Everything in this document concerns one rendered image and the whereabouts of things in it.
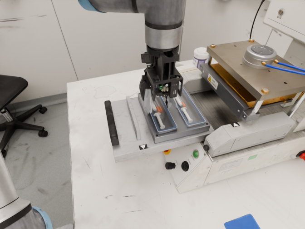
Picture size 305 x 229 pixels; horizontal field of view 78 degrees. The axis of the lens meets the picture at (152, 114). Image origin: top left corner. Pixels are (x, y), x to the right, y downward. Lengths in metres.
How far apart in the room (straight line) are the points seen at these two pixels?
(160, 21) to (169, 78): 0.12
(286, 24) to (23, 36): 1.85
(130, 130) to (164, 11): 0.33
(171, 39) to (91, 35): 1.65
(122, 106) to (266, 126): 0.43
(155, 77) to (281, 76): 0.34
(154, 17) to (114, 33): 1.65
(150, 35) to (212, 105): 0.41
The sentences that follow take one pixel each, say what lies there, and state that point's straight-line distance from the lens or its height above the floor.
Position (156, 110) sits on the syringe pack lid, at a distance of 0.56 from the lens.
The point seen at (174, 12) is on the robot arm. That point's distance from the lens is 0.38.
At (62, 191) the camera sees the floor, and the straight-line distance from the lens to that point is 1.65.
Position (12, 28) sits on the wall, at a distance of 2.03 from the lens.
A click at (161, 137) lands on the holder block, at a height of 0.99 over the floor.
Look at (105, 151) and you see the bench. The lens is 0.79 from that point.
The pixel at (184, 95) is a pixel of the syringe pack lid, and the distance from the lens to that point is 0.62.
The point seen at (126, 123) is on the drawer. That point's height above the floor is 0.97.
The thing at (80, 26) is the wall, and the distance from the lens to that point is 1.97.
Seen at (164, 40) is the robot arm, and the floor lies 1.23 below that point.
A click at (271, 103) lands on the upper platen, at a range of 0.64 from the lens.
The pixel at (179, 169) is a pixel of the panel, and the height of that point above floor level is 0.80.
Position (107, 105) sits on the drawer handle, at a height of 1.01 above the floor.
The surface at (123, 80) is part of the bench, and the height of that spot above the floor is 0.75.
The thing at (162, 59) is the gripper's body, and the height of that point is 1.20.
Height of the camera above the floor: 1.39
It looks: 45 degrees down
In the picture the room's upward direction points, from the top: straight up
